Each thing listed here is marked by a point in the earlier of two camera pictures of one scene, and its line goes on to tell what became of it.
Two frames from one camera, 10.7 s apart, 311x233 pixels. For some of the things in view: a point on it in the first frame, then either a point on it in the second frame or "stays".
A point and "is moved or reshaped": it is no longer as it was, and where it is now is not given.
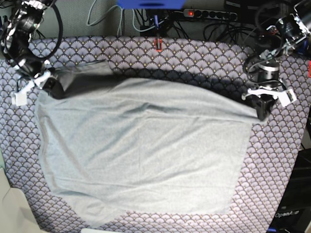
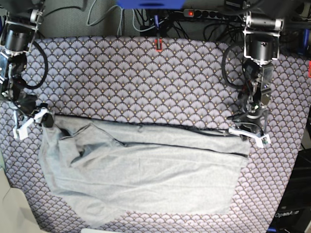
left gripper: x=52 y=85 → x=47 y=121
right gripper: x=264 y=98 → x=250 y=126
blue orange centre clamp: x=159 y=42 stays
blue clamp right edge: x=301 y=50 stays
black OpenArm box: x=294 y=214 stays
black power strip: x=210 y=14 stays
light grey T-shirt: x=121 y=150 is moved or reshaped
